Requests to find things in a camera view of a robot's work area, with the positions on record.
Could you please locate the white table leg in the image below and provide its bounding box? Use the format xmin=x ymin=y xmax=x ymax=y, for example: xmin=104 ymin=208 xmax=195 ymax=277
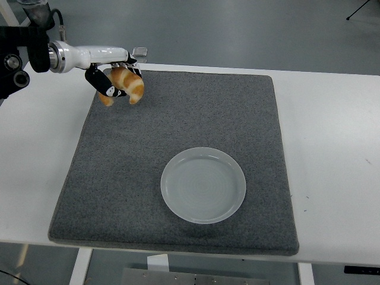
xmin=297 ymin=262 xmax=315 ymax=285
xmin=69 ymin=248 xmax=93 ymax=285

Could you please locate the black tripod leg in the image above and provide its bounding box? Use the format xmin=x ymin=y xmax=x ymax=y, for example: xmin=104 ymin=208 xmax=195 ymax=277
xmin=346 ymin=0 xmax=380 ymax=21

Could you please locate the grey metal plate with screws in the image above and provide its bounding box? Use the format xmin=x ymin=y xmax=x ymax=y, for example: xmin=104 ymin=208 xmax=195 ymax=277
xmin=121 ymin=268 xmax=271 ymax=285

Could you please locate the golden croissant bread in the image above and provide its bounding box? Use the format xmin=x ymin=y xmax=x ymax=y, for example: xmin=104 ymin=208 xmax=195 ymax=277
xmin=97 ymin=66 xmax=145 ymax=107

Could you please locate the pale grey round plate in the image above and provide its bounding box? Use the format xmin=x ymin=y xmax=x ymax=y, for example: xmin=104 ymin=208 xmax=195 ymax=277
xmin=160 ymin=146 xmax=247 ymax=225

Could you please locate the white metal furniture frame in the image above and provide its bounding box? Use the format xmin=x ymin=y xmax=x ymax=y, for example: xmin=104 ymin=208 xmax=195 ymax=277
xmin=0 ymin=0 xmax=31 ymax=28

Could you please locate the dark translucent plastic cup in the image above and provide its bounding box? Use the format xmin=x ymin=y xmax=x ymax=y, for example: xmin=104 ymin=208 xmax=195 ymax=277
xmin=20 ymin=0 xmax=56 ymax=30

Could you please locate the black table control panel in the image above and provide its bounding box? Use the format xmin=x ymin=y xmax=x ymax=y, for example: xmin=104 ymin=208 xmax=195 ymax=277
xmin=344 ymin=265 xmax=380 ymax=275

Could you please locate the white bracket under table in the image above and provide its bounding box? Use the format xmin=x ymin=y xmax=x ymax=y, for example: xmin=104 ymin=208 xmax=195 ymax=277
xmin=147 ymin=254 xmax=170 ymax=273

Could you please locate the grey speckled square mat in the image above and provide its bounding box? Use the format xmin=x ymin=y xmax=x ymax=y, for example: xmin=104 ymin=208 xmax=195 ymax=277
xmin=47 ymin=68 xmax=300 ymax=256

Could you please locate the thin black floor cable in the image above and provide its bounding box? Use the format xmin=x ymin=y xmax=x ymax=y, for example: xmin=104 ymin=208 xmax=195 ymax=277
xmin=0 ymin=268 xmax=28 ymax=285

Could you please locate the small clear floor box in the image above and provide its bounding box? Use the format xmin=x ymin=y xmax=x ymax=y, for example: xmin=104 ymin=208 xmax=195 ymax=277
xmin=132 ymin=47 xmax=148 ymax=64

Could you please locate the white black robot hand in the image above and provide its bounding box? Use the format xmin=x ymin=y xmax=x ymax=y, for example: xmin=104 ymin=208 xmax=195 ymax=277
xmin=66 ymin=46 xmax=143 ymax=99

